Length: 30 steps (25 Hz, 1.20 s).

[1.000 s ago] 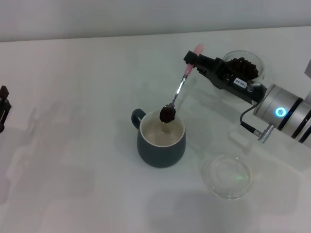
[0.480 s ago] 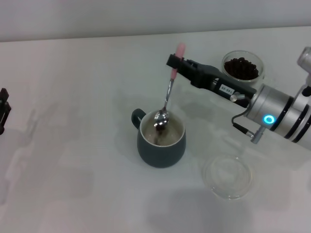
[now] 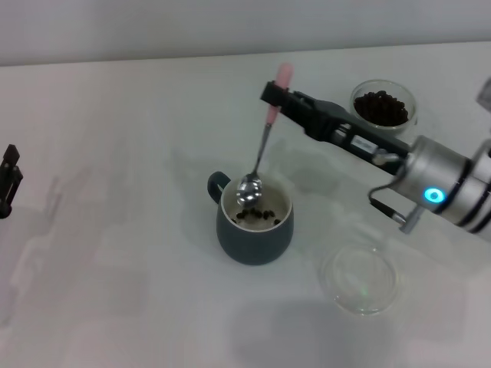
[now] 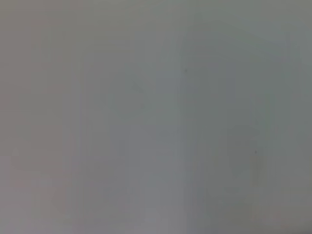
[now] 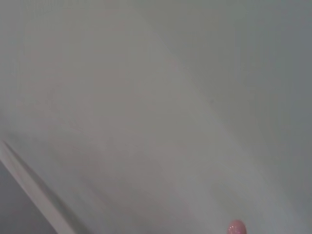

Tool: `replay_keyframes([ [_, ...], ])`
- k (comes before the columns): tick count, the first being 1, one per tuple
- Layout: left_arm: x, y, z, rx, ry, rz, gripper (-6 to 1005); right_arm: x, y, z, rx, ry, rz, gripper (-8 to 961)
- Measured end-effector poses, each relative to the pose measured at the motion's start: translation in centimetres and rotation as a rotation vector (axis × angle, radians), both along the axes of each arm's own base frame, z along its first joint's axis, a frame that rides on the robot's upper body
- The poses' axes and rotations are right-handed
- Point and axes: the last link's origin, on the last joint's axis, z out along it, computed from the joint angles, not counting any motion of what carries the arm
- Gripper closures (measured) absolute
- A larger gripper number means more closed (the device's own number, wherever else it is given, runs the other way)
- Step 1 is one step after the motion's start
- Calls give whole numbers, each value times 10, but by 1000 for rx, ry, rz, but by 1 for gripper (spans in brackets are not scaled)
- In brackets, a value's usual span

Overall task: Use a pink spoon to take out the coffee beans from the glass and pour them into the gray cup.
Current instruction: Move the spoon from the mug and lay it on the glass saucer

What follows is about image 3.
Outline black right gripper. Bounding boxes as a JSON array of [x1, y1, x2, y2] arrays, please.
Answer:
[[259, 80, 414, 176]]

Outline pink handled metal spoon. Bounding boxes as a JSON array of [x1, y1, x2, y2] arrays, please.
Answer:
[[235, 62, 295, 210]]

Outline coffee beans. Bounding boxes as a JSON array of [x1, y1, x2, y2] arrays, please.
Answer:
[[229, 207, 283, 228]]

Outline dark teal ceramic mug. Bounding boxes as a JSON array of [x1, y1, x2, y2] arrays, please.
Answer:
[[206, 170, 296, 267]]

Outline clear glass saucer dish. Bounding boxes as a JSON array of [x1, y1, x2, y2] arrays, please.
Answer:
[[321, 245, 400, 317]]

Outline coffee bean pile in glass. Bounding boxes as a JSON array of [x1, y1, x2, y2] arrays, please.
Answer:
[[353, 90, 410, 128]]

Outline clear glass cup with handle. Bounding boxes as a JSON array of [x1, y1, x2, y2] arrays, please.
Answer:
[[350, 78, 418, 136]]

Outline dark right gripper cable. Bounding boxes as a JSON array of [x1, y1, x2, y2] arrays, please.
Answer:
[[367, 182, 420, 233]]

